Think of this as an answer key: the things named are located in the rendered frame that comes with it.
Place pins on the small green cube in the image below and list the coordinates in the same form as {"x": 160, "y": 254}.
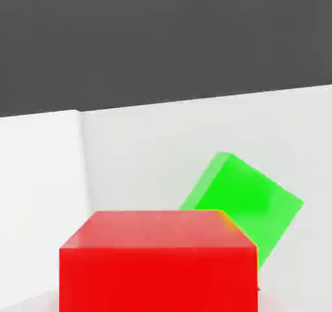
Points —
{"x": 249, "y": 195}

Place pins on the small red cube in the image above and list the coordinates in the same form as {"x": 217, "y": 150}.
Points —
{"x": 158, "y": 273}

